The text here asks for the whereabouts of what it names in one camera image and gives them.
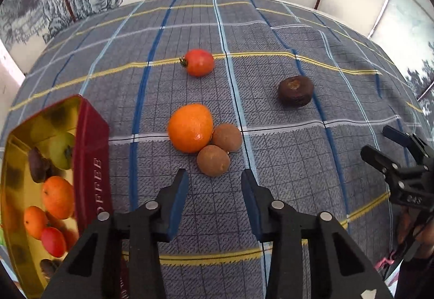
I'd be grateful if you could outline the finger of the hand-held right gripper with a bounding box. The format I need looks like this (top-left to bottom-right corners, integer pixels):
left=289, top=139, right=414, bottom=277
left=361, top=145, right=402, bottom=181
left=383, top=125, right=429, bottom=164

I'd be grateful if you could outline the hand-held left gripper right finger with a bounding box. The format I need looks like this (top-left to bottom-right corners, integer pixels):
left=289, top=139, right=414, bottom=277
left=241, top=168, right=387, bottom=299

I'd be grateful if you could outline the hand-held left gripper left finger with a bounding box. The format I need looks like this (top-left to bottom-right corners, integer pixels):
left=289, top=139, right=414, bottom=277
left=42, top=168, right=189, bottom=299

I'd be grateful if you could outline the brown longan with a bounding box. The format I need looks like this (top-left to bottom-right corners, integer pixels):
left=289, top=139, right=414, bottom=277
left=197, top=145, right=231, bottom=177
left=212, top=123, right=243, bottom=153

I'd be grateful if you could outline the dark brown passion fruit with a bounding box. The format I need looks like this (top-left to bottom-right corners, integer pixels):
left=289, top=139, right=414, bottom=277
left=277, top=75, right=313, bottom=109
left=40, top=258, right=63, bottom=281
left=28, top=147, right=51, bottom=183

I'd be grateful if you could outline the red and gold tin box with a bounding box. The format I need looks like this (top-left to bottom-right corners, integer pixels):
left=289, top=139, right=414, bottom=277
left=0, top=94, right=114, bottom=299

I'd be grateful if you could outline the large orange mandarin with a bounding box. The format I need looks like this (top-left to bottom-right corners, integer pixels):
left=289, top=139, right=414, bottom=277
left=42, top=176, right=75, bottom=220

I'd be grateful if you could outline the green fruit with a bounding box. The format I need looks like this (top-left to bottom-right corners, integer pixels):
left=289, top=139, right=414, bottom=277
left=47, top=132, right=76, bottom=171

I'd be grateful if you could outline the red fruit with stem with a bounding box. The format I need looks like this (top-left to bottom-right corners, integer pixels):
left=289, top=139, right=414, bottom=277
left=180, top=49, right=215, bottom=77

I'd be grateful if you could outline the person's right hand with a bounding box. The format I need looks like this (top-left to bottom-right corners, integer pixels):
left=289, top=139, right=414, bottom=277
left=397, top=212, right=434, bottom=259

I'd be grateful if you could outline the pink cord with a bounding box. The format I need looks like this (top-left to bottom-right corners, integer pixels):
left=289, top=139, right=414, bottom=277
left=375, top=252, right=395, bottom=269

